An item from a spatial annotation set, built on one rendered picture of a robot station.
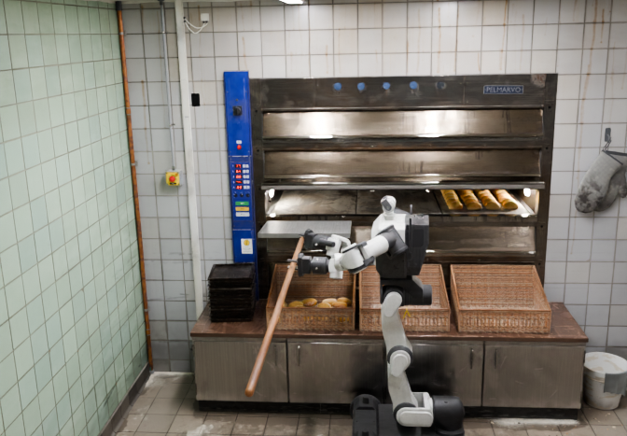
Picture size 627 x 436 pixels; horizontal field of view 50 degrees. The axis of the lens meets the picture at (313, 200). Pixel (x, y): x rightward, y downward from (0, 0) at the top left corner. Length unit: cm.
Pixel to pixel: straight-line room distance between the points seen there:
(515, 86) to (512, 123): 23
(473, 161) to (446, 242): 57
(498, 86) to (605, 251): 131
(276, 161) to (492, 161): 141
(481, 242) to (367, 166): 92
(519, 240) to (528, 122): 78
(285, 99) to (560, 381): 245
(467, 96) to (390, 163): 65
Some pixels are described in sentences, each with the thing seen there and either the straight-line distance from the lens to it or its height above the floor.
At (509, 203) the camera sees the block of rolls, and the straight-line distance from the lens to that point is 472.
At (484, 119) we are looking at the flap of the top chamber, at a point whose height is 181.
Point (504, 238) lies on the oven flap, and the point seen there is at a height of 102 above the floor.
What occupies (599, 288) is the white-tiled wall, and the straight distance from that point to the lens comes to 488.
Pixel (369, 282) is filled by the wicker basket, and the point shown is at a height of 74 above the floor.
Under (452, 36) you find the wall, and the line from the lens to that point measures 434.
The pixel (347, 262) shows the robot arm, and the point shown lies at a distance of 316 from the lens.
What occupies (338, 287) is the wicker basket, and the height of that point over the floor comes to 70.
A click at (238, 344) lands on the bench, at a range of 428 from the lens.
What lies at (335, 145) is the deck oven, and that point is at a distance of 437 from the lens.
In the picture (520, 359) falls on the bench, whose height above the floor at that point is 43.
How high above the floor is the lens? 238
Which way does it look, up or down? 14 degrees down
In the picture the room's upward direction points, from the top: 1 degrees counter-clockwise
